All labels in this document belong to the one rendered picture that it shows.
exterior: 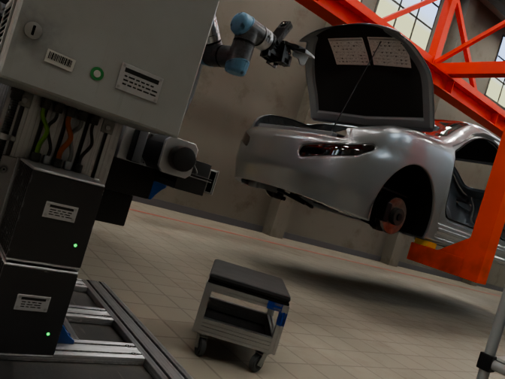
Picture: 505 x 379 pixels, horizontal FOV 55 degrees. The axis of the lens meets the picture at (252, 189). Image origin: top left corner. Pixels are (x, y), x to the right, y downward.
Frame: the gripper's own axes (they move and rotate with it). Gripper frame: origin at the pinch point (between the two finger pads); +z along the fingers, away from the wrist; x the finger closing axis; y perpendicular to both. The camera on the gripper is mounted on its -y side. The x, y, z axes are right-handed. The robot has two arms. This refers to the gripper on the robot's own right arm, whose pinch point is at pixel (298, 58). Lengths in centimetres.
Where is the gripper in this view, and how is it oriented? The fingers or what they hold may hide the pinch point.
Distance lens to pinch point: 191.9
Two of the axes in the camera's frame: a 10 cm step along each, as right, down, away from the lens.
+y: -1.9, 9.8, -0.9
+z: 6.2, 1.9, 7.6
